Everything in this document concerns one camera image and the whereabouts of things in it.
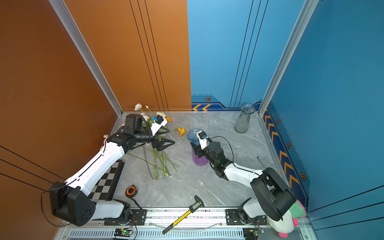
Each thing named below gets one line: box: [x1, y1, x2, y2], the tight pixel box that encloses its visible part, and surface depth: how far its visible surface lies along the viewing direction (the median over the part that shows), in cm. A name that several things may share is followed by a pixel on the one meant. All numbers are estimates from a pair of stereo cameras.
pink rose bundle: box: [127, 143, 179, 181], surface depth 95 cm
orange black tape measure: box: [125, 184, 138, 197], surface depth 81 cm
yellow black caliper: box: [162, 195, 205, 235], surface depth 77 cm
